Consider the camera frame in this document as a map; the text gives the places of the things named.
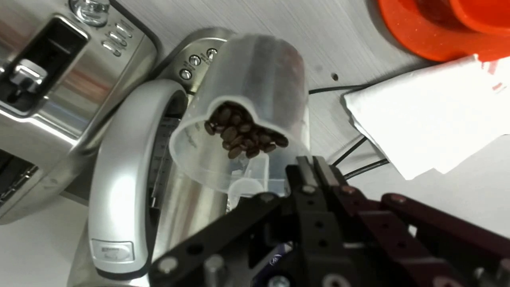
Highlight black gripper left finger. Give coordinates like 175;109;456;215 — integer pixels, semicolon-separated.
148;156;320;287

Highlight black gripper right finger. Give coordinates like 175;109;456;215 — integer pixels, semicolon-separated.
314;156;510;287

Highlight clear plastic jar coffee beans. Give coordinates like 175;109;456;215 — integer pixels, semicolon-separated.
167;34;312;206

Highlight red bowl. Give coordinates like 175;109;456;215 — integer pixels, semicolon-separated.
448;0;510;37

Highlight white cloth red stripe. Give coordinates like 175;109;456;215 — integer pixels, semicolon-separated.
341;53;510;182

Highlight silver electric kettle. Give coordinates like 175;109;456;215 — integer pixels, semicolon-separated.
68;26;300;287

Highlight red plate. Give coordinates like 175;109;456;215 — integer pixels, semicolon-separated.
378;0;510;64

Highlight silver four-slot toaster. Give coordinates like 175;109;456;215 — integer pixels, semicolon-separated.
0;0;161;225

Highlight thin black cord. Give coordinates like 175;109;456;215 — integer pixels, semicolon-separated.
325;134;389;180

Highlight long black power cable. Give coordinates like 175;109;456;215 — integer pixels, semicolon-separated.
308;69;427;96

